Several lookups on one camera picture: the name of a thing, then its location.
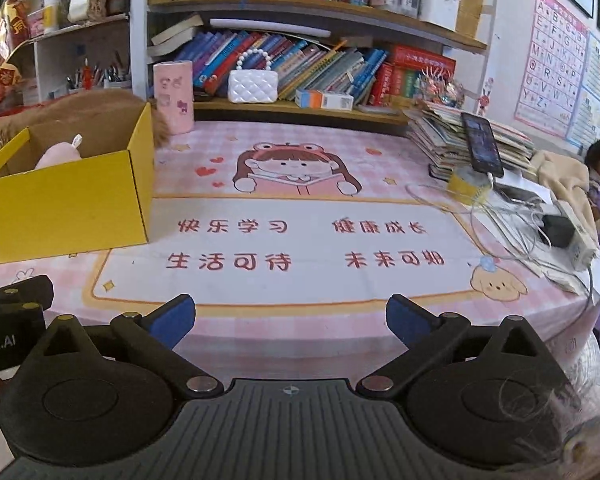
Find black power adapter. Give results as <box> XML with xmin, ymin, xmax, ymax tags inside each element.
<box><xmin>537</xmin><ymin>214</ymin><xmax>576</xmax><ymax>248</ymax></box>

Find wooden bookshelf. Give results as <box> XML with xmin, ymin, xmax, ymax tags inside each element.
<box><xmin>130</xmin><ymin>0</ymin><xmax>496</xmax><ymax>133</ymax></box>

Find pink cartoon cylinder container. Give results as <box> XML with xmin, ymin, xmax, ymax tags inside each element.
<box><xmin>152</xmin><ymin>61</ymin><xmax>196</xmax><ymax>135</ymax></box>

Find white long flat case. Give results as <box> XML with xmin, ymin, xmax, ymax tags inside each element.
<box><xmin>209</xmin><ymin>17</ymin><xmax>333</xmax><ymax>38</ymax></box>

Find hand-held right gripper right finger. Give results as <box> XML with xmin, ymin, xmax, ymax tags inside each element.
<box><xmin>355</xmin><ymin>293</ymin><xmax>557</xmax><ymax>397</ymax></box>

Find yellow cardboard box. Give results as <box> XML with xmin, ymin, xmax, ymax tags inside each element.
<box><xmin>0</xmin><ymin>102</ymin><xmax>156</xmax><ymax>265</ymax></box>

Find pink alphabet wall poster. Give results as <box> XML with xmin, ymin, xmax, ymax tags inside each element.
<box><xmin>514</xmin><ymin>0</ymin><xmax>591</xmax><ymax>140</ymax></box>

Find pens in holder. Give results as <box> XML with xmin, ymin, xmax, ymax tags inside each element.
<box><xmin>65</xmin><ymin>57</ymin><xmax>131</xmax><ymax>96</ymax></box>

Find stack of booklets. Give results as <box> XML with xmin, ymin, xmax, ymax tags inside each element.
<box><xmin>405</xmin><ymin>101</ymin><xmax>536</xmax><ymax>181</ymax></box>

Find white side shelf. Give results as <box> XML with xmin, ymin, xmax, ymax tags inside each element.
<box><xmin>10</xmin><ymin>12</ymin><xmax>133</xmax><ymax>106</ymax></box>

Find pile of lying books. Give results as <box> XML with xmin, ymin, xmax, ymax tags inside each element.
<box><xmin>147</xmin><ymin>14</ymin><xmax>205</xmax><ymax>58</ymax></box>

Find white pen holder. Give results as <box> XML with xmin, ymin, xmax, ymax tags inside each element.
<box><xmin>419</xmin><ymin>0</ymin><xmax>461</xmax><ymax>31</ymax></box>

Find colourful beaded hair ornament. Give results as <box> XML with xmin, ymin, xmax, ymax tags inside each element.
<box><xmin>414</xmin><ymin>67</ymin><xmax>466</xmax><ymax>108</ymax></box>

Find orange-red thick dictionary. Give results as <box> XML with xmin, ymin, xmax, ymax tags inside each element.
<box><xmin>391</xmin><ymin>67</ymin><xmax>411</xmax><ymax>101</ymax></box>

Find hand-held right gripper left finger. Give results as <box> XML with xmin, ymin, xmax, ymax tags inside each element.
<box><xmin>29</xmin><ymin>294</ymin><xmax>226</xmax><ymax>398</ymax></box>

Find blue yellow wall poster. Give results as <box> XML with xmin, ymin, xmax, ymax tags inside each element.
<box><xmin>565</xmin><ymin>32</ymin><xmax>600</xmax><ymax>153</ymax></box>

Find white power strip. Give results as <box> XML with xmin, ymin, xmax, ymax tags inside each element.
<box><xmin>555</xmin><ymin>200</ymin><xmax>597</xmax><ymax>272</ymax></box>

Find beige coat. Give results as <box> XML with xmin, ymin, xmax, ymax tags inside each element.
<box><xmin>530</xmin><ymin>149</ymin><xmax>600</xmax><ymax>233</ymax></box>

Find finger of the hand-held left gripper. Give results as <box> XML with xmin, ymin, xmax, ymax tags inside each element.
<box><xmin>0</xmin><ymin>302</ymin><xmax>46</xmax><ymax>334</ymax></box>
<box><xmin>0</xmin><ymin>275</ymin><xmax>55</xmax><ymax>309</ymax></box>

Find white quilted pearl handbag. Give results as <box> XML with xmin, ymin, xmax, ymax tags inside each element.
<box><xmin>228</xmin><ymin>49</ymin><xmax>279</xmax><ymax>104</ymax></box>

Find large pale pink plush pig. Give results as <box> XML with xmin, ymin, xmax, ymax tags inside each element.
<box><xmin>34</xmin><ymin>134</ymin><xmax>84</xmax><ymax>171</ymax></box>

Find red wall sticker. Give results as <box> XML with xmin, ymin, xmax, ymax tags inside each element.
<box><xmin>475</xmin><ymin>77</ymin><xmax>496</xmax><ymax>117</ymax></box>

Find row of yellow books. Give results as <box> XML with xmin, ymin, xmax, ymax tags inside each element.
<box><xmin>455</xmin><ymin>0</ymin><xmax>482</xmax><ymax>38</ymax></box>

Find yellow tape roll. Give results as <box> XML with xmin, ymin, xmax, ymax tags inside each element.
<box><xmin>447</xmin><ymin>166</ymin><xmax>491</xmax><ymax>205</ymax></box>

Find red gold printed bag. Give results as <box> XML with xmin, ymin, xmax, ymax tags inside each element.
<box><xmin>0</xmin><ymin>0</ymin><xmax>36</xmax><ymax>121</ymax></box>

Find brown furry cloth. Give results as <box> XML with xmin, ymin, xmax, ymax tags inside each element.
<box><xmin>0</xmin><ymin>89</ymin><xmax>173</xmax><ymax>161</ymax></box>

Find small white jar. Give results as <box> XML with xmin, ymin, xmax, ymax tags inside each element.
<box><xmin>42</xmin><ymin>0</ymin><xmax>62</xmax><ymax>33</ymax></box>

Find black smartphone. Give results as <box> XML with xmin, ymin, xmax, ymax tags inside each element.
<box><xmin>461</xmin><ymin>112</ymin><xmax>505</xmax><ymax>178</ymax></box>

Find orange blue white carton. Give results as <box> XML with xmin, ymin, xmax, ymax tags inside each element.
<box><xmin>295</xmin><ymin>89</ymin><xmax>355</xmax><ymax>111</ymax></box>

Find white charging cable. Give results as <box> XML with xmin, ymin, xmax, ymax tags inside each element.
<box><xmin>405</xmin><ymin>172</ymin><xmax>553</xmax><ymax>266</ymax></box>

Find red boxed dictionary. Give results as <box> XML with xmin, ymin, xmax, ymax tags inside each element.
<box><xmin>389</xmin><ymin>45</ymin><xmax>457</xmax><ymax>77</ymax></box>

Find dark flat phone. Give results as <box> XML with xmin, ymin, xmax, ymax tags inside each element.
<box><xmin>495</xmin><ymin>182</ymin><xmax>546</xmax><ymax>203</ymax></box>

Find row of colourful books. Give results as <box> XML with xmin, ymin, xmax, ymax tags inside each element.
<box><xmin>175</xmin><ymin>30</ymin><xmax>388</xmax><ymax>106</ymax></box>

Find grey furry cuff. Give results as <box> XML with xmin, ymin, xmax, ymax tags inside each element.
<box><xmin>500</xmin><ymin>380</ymin><xmax>600</xmax><ymax>471</ymax></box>

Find red thick dictionary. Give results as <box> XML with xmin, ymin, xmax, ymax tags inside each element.
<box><xmin>370</xmin><ymin>62</ymin><xmax>395</xmax><ymax>106</ymax></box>

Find pink cartoon desk mat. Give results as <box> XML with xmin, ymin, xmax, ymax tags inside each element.
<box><xmin>0</xmin><ymin>120</ymin><xmax>600</xmax><ymax>361</ymax></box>

